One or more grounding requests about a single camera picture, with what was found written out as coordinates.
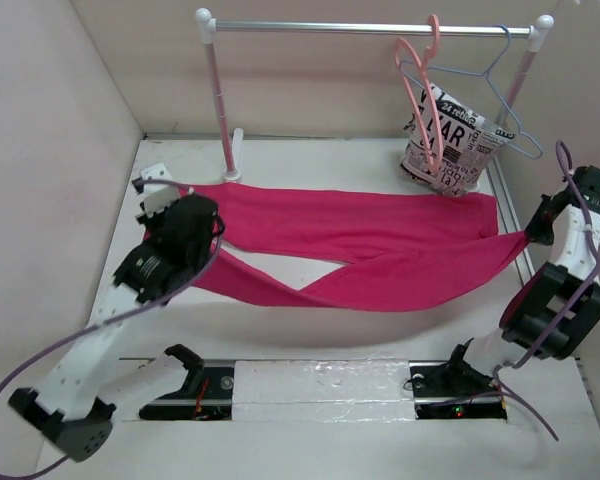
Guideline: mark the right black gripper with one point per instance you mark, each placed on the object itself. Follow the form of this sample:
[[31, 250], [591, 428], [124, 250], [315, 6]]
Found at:
[[535, 231]]

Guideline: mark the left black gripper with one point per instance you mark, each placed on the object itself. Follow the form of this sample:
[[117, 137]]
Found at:
[[151, 223]]

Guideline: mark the pink trousers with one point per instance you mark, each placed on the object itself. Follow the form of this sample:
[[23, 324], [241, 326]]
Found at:
[[394, 253]]

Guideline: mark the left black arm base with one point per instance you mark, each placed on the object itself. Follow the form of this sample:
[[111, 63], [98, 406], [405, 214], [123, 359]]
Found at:
[[207, 396]]

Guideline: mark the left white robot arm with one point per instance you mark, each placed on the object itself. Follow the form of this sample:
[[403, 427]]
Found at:
[[76, 405]]

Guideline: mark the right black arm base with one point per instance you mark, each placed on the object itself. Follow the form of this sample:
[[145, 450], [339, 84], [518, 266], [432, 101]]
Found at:
[[444, 392]]

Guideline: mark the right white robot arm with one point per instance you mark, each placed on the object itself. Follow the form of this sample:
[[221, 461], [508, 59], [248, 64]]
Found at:
[[559, 306]]

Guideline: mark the black white printed garment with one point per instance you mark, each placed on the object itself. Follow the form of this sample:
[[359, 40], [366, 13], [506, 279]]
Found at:
[[449, 154]]

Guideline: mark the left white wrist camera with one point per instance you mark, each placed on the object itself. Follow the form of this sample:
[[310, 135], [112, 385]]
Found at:
[[153, 185]]

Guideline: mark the blue wire hanger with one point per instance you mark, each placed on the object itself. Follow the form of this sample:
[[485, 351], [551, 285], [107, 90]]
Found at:
[[535, 38]]

